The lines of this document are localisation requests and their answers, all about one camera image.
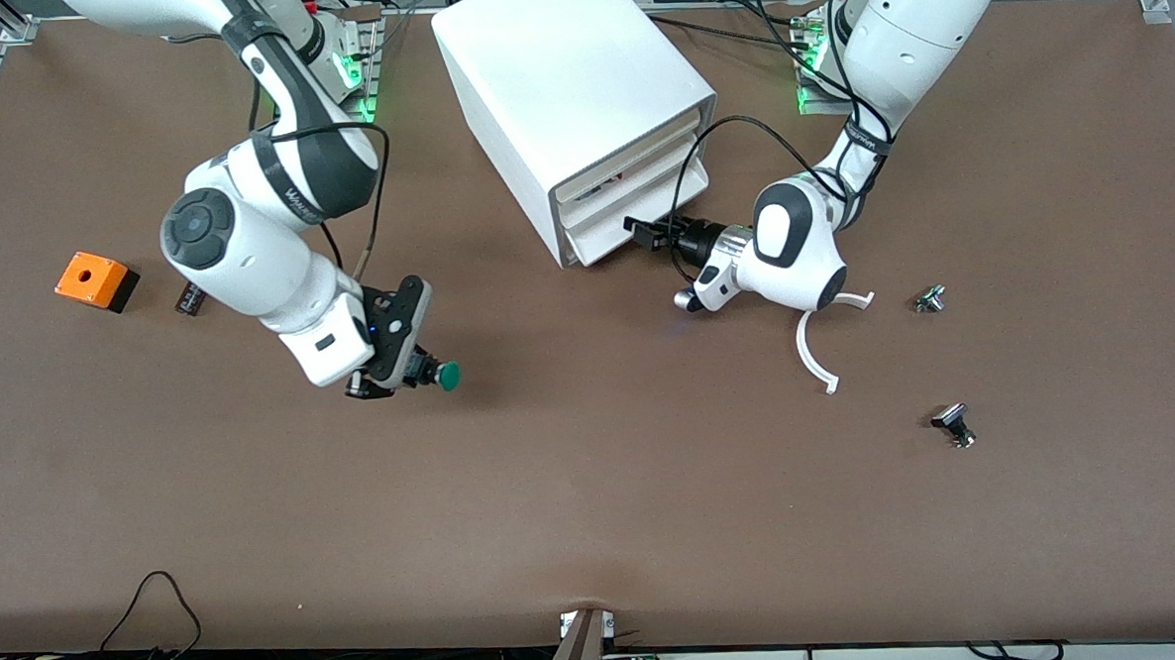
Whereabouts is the green push button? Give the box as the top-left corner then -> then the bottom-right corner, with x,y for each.
415,359 -> 464,394

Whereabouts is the white curved plastic arc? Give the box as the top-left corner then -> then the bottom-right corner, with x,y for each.
795,292 -> 881,397

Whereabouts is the small metal bolt lower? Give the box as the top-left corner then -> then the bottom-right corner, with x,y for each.
930,402 -> 978,451

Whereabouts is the orange box with hole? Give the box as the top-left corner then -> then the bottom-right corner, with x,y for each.
53,250 -> 143,316

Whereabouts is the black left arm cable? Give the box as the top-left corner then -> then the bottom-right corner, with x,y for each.
660,0 -> 901,289

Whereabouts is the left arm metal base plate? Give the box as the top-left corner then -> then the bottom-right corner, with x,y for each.
794,6 -> 857,119

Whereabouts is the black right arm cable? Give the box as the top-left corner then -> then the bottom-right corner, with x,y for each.
245,71 -> 397,286

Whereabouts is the black cable to arm base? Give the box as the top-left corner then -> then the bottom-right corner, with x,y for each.
645,7 -> 819,58

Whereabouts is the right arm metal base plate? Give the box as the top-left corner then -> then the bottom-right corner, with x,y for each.
321,17 -> 389,125

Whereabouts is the looped black cable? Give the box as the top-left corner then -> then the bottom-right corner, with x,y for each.
97,569 -> 204,660

